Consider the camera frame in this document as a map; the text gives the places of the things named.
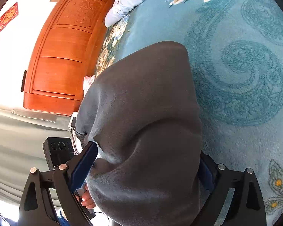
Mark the dark grey sweatshirt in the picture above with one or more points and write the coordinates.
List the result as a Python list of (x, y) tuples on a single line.
[(143, 114)]

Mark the red paper wall decoration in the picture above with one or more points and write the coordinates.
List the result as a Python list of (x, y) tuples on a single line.
[(9, 15)]

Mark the grey curtain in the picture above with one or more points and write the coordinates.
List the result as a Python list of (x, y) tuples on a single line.
[(22, 134)]

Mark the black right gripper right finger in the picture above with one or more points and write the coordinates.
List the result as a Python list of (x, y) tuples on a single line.
[(247, 206)]

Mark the orange wooden headboard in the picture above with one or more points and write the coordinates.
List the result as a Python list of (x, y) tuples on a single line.
[(66, 51)]

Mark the person's left hand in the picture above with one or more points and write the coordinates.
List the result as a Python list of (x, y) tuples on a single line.
[(86, 200)]

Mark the teal floral plush blanket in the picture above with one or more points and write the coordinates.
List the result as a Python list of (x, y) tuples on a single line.
[(236, 56)]

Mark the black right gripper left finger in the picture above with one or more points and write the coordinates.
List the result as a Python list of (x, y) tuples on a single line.
[(36, 207)]

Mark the pink knitted cloth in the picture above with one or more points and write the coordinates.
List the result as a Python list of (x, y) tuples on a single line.
[(87, 81)]

